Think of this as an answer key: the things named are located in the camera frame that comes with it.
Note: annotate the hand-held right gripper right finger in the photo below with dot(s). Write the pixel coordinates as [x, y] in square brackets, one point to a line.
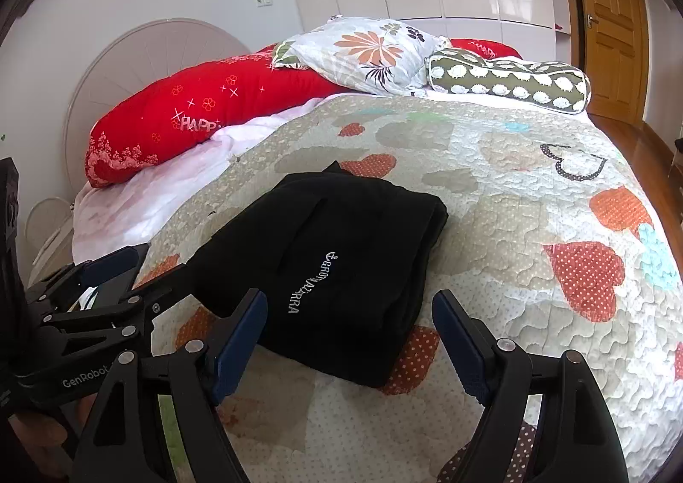
[459, 344]

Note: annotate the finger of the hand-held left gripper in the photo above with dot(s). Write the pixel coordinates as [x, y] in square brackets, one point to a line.
[115, 267]
[138, 309]

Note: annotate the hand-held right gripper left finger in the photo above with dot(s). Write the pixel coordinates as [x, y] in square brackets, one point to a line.
[240, 339]

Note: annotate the black pants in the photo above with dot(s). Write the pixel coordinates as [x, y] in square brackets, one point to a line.
[347, 227]

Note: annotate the person's left hand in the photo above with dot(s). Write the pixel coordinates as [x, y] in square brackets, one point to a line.
[42, 437]

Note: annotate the white bed sheet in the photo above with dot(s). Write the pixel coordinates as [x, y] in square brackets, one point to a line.
[176, 179]

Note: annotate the heart patterned quilt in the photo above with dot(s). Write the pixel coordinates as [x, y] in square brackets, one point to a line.
[507, 168]

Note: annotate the red printed pillow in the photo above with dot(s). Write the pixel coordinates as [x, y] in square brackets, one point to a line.
[480, 45]
[213, 88]

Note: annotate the round cream headboard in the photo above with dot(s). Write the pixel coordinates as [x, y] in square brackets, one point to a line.
[133, 51]

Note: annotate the green bolster pillow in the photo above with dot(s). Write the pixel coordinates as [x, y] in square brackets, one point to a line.
[507, 77]

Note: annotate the floral pillow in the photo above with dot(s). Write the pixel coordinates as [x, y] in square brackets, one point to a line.
[368, 51]

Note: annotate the wooden door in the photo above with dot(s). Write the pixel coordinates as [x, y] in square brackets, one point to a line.
[608, 35]

